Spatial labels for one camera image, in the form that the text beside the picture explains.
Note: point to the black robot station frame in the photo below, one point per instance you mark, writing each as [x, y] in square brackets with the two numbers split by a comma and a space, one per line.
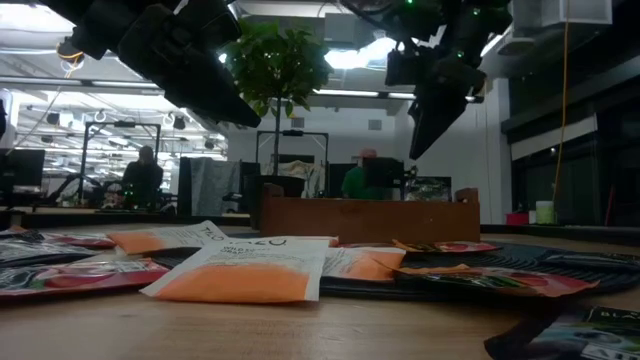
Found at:
[122, 124]
[292, 133]

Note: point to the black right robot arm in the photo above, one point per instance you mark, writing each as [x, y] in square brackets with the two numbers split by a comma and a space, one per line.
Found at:
[450, 25]

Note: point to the wooden three-compartment tray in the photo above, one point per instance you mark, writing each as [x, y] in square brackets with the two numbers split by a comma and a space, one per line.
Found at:
[370, 220]

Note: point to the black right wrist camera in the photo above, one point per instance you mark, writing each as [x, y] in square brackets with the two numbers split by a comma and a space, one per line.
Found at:
[401, 67]

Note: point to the small red box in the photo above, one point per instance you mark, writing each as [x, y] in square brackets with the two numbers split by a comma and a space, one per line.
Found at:
[517, 219]

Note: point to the black ceiling camera dome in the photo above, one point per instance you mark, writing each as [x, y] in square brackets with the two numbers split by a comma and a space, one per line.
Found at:
[70, 52]

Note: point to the green potted plant black pot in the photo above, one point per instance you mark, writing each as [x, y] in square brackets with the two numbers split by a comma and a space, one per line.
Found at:
[275, 65]

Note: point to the dark round woven placemat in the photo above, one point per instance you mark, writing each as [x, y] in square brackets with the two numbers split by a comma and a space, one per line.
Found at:
[525, 260]

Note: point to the person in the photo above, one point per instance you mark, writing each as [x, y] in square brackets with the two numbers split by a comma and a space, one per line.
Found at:
[356, 185]
[142, 180]

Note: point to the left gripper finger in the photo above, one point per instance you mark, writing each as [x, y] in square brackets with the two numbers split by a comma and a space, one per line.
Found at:
[210, 107]
[220, 80]

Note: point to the grey cloth partition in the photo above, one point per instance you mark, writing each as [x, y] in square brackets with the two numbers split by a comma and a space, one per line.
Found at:
[215, 185]

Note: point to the pale green cylinder container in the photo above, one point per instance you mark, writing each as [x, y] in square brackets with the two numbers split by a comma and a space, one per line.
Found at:
[545, 212]

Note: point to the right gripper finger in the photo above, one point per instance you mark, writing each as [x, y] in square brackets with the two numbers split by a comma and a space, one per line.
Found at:
[445, 112]
[422, 120]

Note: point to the white ceiling duct box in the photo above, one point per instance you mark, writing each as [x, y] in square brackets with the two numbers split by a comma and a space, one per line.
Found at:
[560, 12]

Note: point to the black computer monitor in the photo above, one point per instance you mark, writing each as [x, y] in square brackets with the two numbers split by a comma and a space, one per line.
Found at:
[22, 170]
[382, 172]

